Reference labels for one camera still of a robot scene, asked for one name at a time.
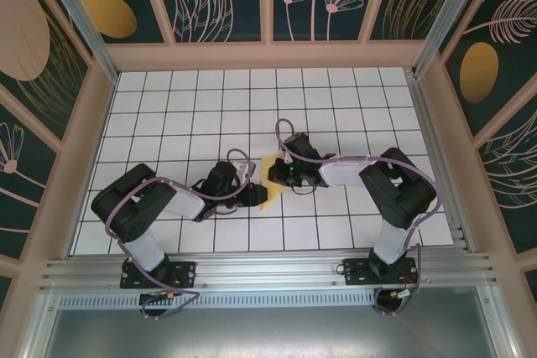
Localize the yellow cloth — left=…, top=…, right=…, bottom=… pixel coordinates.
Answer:
left=258, top=150, right=290, bottom=211

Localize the grey sheet metal panel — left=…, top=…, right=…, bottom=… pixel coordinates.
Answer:
left=35, top=286, right=519, bottom=358

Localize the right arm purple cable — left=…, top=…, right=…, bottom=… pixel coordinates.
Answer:
left=274, top=117, right=441, bottom=317

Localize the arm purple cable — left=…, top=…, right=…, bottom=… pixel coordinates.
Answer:
left=274, top=117, right=441, bottom=317
left=104, top=148, right=257, bottom=321

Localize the aluminium cross rail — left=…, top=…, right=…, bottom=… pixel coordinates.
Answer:
left=39, top=252, right=500, bottom=292

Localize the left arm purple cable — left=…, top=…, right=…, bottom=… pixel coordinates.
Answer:
left=104, top=148, right=257, bottom=321

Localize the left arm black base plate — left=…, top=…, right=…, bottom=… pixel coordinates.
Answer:
left=120, top=259, right=197, bottom=290

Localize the slotted metal cable duct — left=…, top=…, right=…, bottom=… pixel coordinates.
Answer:
left=58, top=293, right=378, bottom=309

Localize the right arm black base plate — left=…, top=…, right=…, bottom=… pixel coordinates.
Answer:
left=342, top=256, right=420, bottom=288

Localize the yellow power connector with wires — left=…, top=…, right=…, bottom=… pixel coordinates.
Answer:
left=139, top=289, right=176, bottom=304
left=388, top=286, right=420, bottom=301

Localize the aluminium side rail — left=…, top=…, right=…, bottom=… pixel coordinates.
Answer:
left=404, top=67, right=477, bottom=255

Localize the aluminium corner post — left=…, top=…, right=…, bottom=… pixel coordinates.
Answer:
left=35, top=0, right=121, bottom=82
left=410, top=0, right=490, bottom=78

